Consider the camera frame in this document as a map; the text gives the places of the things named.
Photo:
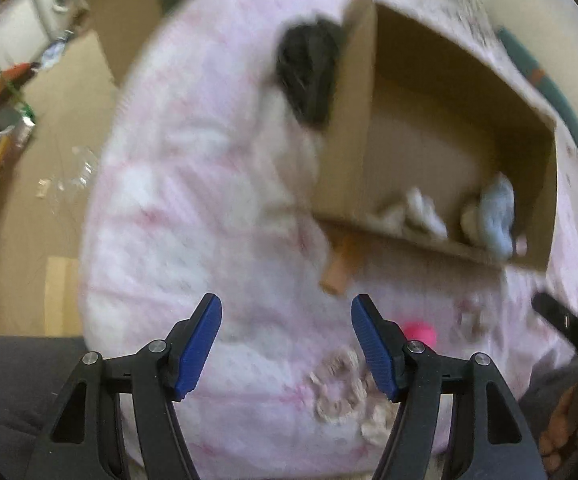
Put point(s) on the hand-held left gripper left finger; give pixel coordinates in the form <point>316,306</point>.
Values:
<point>198,347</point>

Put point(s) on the teal striped tube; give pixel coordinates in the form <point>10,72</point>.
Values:
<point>544,80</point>

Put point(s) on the pink ball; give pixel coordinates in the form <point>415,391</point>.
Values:
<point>420,333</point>

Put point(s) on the brown cardboard box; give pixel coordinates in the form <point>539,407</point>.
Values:
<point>354,135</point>

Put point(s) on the beige lace cloth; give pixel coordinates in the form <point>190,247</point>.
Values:
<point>341,395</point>

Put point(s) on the black soft cloth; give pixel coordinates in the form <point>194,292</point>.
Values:
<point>308,72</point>

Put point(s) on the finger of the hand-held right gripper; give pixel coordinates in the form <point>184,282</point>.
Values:
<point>564,317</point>

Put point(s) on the light wooden board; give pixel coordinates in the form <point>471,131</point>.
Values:
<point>62,296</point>

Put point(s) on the white sock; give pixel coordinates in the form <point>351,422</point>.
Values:
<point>421,212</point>

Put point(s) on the large cardboard sheet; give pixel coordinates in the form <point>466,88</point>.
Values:
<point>119,20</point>

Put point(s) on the pink and white blanket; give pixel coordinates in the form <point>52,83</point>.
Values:
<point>194,185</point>

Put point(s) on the dark grey cloth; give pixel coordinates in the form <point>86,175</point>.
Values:
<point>14,390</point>

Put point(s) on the brown patterned cloth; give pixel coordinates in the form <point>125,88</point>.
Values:
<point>569,425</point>

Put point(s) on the light blue sock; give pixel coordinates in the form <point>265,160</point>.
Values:
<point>498,215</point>

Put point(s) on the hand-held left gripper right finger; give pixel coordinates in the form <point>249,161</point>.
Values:
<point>375,347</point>

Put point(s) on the clear plastic wrap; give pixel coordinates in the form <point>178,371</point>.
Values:
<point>80,165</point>

